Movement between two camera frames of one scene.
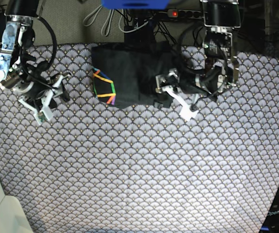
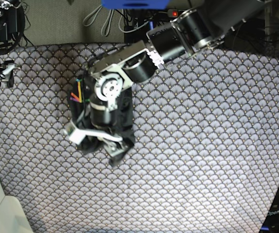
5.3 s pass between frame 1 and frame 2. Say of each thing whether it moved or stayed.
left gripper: moved
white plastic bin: stayed
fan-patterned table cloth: stayed
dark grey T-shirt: moved
